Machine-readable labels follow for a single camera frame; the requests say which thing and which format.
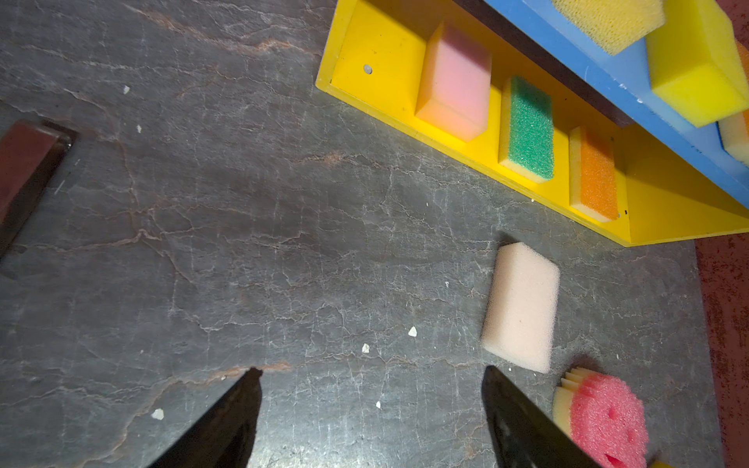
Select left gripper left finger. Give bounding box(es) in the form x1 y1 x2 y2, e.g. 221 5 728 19
150 368 263 468

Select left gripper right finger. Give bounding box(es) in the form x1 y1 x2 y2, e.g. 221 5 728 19
481 366 599 468

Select round pink smiley sponge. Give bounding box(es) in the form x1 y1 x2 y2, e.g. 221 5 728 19
552 368 649 468

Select beige white sponge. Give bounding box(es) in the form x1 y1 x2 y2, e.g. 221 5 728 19
481 243 560 374

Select orange sponge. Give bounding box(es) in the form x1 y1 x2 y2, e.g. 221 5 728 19
719 40 749 167
570 126 619 223

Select green sponge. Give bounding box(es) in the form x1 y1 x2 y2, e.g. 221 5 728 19
499 75 555 183

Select small yellow square sponge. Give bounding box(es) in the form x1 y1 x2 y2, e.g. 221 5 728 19
646 0 748 128

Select long yellow sponge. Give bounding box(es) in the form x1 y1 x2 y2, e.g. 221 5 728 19
551 0 665 56

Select yellow shelf pink blue boards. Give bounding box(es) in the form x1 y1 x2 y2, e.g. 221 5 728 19
316 1 748 247

